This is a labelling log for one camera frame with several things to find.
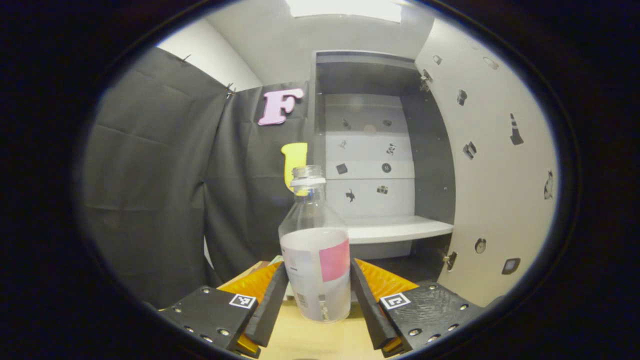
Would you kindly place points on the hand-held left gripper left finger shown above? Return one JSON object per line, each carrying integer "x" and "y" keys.
{"x": 270, "y": 310}

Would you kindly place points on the dark grey cabinet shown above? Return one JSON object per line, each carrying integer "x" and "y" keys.
{"x": 430, "y": 175}

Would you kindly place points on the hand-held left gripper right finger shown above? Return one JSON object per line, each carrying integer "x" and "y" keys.
{"x": 372, "y": 310}

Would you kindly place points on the metal door hinge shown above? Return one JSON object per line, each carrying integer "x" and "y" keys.
{"x": 426, "y": 80}
{"x": 450, "y": 260}

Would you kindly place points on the clear plastic bottle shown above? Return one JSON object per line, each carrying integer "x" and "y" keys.
{"x": 312, "y": 280}

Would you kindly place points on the white cabinet door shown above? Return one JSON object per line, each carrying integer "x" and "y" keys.
{"x": 500, "y": 200}

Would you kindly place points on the white cabinet shelf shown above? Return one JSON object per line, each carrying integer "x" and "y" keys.
{"x": 395, "y": 229}

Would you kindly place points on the black backdrop cloth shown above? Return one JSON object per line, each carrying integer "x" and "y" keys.
{"x": 150, "y": 200}

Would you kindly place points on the long ceiling light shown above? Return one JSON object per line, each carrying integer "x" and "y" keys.
{"x": 345, "y": 8}

